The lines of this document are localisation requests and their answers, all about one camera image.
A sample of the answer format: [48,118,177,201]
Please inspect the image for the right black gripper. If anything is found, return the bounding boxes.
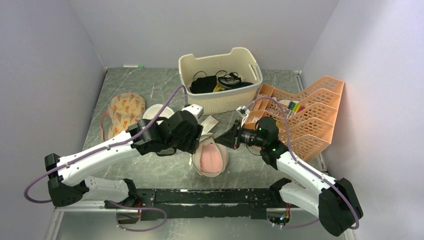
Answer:
[214,119,266,150]

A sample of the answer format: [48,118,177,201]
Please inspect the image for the beige trim mesh laundry bag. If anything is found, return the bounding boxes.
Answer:
[189,133,229,178]

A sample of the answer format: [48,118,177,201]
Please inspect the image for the pink bra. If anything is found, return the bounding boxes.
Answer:
[199,143,222,174]

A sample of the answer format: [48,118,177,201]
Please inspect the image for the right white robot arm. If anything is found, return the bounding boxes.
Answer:
[214,116,364,237]

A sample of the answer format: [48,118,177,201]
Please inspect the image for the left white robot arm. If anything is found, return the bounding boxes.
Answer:
[44,110,203,208]

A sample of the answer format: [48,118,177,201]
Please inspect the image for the grey trim mesh laundry bag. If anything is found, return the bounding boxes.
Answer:
[142,103,175,120]

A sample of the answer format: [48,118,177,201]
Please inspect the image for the small white red box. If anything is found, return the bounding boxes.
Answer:
[201,115,219,135]

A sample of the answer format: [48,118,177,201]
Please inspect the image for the black garments in basket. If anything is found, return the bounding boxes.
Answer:
[189,70,254,94]

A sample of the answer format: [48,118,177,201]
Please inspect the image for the cream plastic basket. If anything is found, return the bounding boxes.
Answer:
[178,47,263,115]

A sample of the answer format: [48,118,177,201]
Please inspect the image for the floral orange sleep mask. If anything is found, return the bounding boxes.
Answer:
[99,92,146,142]

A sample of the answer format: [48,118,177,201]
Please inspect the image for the coloured markers set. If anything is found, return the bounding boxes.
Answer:
[287,101,306,118]

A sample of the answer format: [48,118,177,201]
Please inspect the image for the green white marker pen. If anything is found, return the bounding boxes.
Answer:
[122,64,145,68]

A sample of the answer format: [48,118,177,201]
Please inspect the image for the orange plastic file organizer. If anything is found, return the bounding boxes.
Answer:
[244,76,345,162]

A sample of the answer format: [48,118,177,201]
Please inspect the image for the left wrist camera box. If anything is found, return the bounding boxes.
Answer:
[182,104,204,120]

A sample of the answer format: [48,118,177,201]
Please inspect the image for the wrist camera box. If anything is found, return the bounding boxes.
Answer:
[236,106,250,118]
[182,104,204,120]

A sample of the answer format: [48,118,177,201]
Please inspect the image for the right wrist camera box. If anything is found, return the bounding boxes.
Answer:
[236,106,250,118]

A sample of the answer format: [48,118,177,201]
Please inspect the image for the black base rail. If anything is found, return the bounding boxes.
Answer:
[120,188,287,221]

